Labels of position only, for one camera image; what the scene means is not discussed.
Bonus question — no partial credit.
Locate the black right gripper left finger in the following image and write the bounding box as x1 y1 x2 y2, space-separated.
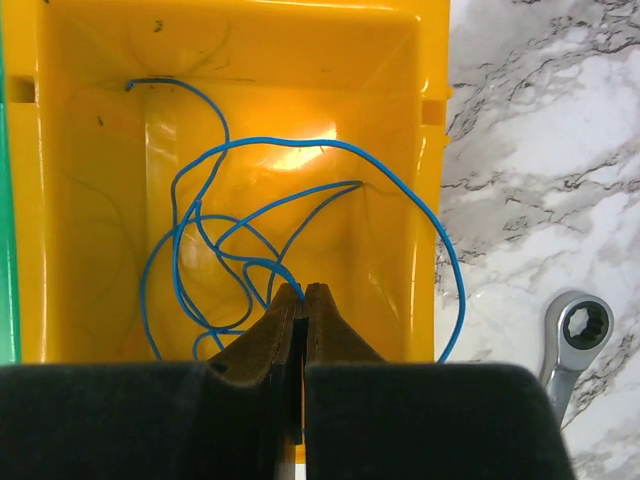
1 285 299 479

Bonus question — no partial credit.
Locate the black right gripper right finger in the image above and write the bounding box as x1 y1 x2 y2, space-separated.
304 283 574 479

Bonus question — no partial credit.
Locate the silver ratchet wrench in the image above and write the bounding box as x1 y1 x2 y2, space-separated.
539 290 614 424

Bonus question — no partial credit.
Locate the green plastic bin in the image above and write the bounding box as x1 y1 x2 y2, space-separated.
0 56 21 365

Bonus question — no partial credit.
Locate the yellow plastic bin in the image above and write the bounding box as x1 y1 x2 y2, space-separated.
1 1 451 371

